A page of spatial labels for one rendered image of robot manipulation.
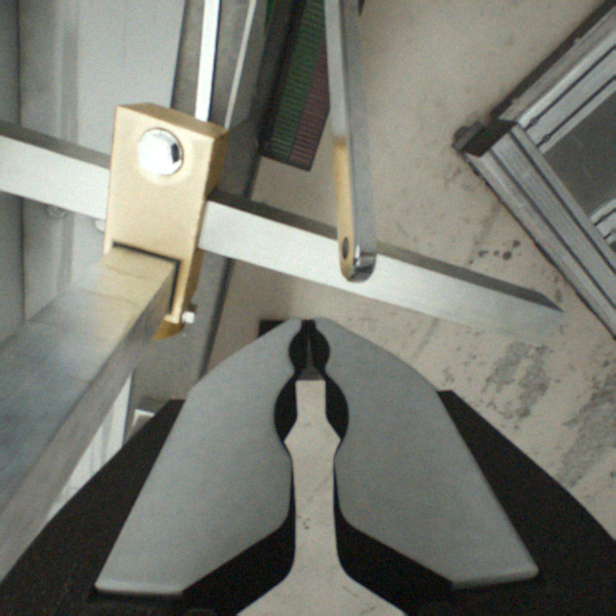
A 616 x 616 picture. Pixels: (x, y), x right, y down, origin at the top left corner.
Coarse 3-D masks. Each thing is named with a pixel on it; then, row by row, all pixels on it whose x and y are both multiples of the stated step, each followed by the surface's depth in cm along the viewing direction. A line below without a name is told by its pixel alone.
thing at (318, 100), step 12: (360, 0) 28; (324, 48) 30; (324, 60) 30; (324, 72) 31; (312, 84) 31; (324, 84) 31; (312, 96) 31; (324, 96) 31; (312, 108) 32; (324, 108) 32; (312, 120) 32; (300, 132) 33; (312, 132) 33; (300, 144) 33; (312, 144) 33; (300, 156) 34; (312, 156) 34
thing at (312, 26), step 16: (320, 0) 28; (304, 16) 29; (320, 16) 29; (304, 32) 29; (320, 32) 29; (304, 48) 30; (304, 64) 30; (288, 80) 31; (304, 80) 31; (288, 96) 31; (304, 96) 31; (288, 112) 32; (288, 128) 32; (272, 144) 33; (288, 144) 33
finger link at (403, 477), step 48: (336, 336) 11; (336, 384) 9; (384, 384) 9; (432, 384) 9; (336, 432) 10; (384, 432) 8; (432, 432) 8; (336, 480) 7; (384, 480) 7; (432, 480) 7; (480, 480) 7; (336, 528) 7; (384, 528) 6; (432, 528) 6; (480, 528) 6; (384, 576) 6; (432, 576) 6; (480, 576) 5; (528, 576) 6
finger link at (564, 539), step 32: (480, 416) 8; (480, 448) 7; (512, 448) 7; (512, 480) 7; (544, 480) 7; (512, 512) 6; (544, 512) 6; (576, 512) 6; (544, 544) 6; (576, 544) 6; (608, 544) 6; (544, 576) 5; (576, 576) 5; (608, 576) 5; (480, 608) 5; (512, 608) 5; (544, 608) 5; (576, 608) 5; (608, 608) 5
